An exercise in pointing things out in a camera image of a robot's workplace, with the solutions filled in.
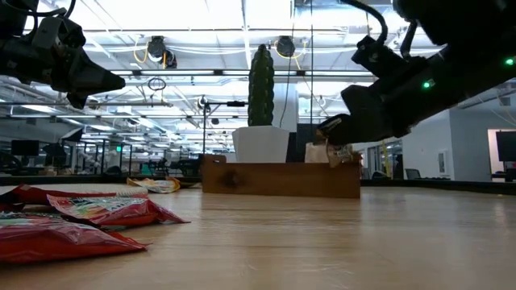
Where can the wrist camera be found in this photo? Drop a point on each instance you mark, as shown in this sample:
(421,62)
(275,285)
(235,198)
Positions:
(46,34)
(379,58)

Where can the long ceiling light bar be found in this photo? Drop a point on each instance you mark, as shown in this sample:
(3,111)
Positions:
(181,73)

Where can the grey ceiling pipe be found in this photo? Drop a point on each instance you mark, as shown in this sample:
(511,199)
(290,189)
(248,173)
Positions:
(133,104)

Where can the black aluminium table frame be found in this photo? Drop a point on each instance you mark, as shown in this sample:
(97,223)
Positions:
(60,180)

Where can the dark office chair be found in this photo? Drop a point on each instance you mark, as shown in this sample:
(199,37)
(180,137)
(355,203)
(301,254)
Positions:
(413,174)

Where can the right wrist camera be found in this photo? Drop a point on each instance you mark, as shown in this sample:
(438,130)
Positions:
(379,58)

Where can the black monitor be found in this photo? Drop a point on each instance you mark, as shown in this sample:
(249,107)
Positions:
(25,148)

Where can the red tea packet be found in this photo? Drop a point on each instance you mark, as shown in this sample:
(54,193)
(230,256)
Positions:
(28,194)
(60,241)
(121,213)

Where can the orange mango tea packet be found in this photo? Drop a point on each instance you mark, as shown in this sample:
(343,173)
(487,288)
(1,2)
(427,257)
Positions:
(155,185)

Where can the wooden compartment tea box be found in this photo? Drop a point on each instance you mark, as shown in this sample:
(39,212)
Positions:
(282,181)

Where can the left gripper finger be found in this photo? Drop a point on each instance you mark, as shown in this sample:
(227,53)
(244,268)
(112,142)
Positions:
(94,66)
(94,86)

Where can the round pale plate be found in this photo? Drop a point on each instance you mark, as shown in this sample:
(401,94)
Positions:
(101,188)

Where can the black camera stand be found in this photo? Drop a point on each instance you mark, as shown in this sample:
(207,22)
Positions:
(204,133)

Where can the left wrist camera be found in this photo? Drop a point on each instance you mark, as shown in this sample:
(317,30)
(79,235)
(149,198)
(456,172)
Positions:
(46,34)

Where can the black wall screen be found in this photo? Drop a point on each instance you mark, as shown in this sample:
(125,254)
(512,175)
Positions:
(506,146)

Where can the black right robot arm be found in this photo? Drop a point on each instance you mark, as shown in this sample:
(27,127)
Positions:
(475,88)

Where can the green cactus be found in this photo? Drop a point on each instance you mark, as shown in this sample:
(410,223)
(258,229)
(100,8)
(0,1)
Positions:
(261,88)

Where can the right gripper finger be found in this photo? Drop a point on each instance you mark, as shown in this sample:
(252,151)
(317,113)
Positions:
(340,124)
(344,137)

